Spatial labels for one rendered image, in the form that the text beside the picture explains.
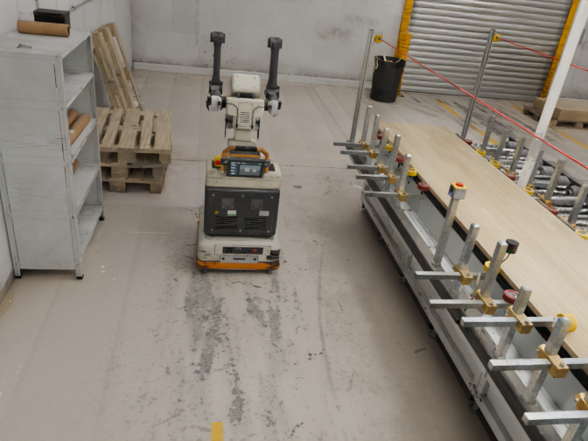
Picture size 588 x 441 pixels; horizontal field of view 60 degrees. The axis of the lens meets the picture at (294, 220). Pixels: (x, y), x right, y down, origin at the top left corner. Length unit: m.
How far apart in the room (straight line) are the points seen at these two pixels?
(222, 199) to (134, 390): 1.42
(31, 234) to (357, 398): 2.37
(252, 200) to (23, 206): 1.51
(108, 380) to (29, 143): 1.51
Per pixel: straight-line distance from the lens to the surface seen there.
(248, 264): 3.90
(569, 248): 3.36
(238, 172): 3.59
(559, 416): 2.07
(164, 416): 2.98
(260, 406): 3.03
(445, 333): 3.54
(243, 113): 3.83
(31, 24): 3.90
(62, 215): 3.72
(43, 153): 3.56
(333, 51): 9.94
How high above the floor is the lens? 2.26
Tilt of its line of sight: 28 degrees down
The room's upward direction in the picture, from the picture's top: 7 degrees clockwise
